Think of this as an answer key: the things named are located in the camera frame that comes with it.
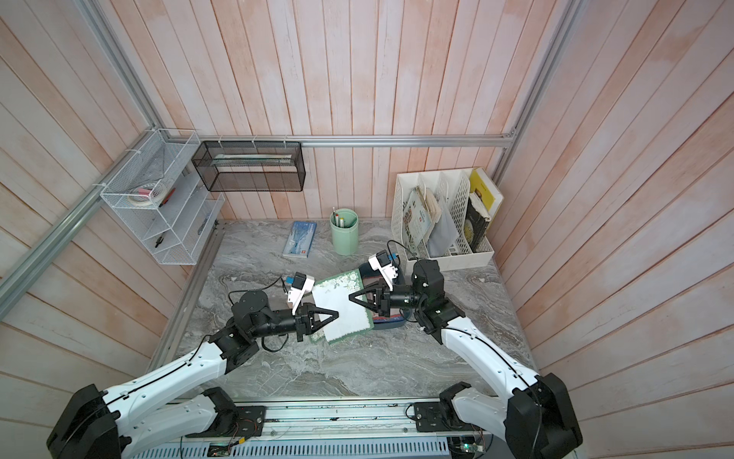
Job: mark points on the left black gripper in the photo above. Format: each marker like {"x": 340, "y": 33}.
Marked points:
{"x": 303, "y": 320}

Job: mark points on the mint green pen cup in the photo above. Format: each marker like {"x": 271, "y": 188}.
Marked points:
{"x": 345, "y": 231}

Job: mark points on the illustrated booklet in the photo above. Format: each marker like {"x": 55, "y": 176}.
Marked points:
{"x": 421, "y": 213}

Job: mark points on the white wire wall shelf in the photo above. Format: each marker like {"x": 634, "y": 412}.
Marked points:
{"x": 176, "y": 232}

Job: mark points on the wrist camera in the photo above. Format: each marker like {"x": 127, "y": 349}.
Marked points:
{"x": 383, "y": 262}
{"x": 301, "y": 286}

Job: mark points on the white plastic file organizer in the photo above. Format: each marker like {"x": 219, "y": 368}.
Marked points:
{"x": 453, "y": 187}

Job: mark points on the aluminium rail frame front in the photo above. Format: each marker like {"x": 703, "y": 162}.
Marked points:
{"x": 320, "y": 420}

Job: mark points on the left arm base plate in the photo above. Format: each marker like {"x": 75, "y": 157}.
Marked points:
{"x": 242, "y": 422}

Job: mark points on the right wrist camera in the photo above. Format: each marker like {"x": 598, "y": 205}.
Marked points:
{"x": 383, "y": 262}

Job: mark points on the grey folder in organizer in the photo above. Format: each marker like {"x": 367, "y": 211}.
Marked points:
{"x": 444, "y": 233}

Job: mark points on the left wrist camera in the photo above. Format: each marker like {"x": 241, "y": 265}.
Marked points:
{"x": 301, "y": 286}

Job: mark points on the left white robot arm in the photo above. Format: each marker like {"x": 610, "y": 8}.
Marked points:
{"x": 124, "y": 420}

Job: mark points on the black mesh wall basket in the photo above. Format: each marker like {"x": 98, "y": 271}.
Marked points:
{"x": 250, "y": 166}

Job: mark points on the dark teal storage box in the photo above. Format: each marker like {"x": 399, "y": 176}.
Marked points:
{"x": 370, "y": 276}

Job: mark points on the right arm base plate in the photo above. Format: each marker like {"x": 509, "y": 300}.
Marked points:
{"x": 431, "y": 417}

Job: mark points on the tape roll on shelf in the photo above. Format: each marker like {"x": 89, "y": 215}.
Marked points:
{"x": 147, "y": 195}

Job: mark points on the blue packaged item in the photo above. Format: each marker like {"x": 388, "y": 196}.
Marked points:
{"x": 300, "y": 239}

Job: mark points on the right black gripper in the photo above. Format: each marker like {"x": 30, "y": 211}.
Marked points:
{"x": 376, "y": 295}

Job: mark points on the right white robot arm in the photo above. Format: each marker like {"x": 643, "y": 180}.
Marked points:
{"x": 532, "y": 414}

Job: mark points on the dark book in organizer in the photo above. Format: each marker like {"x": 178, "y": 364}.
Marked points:
{"x": 476, "y": 221}

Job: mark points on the yellow book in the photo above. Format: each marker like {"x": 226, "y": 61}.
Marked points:
{"x": 481, "y": 185}

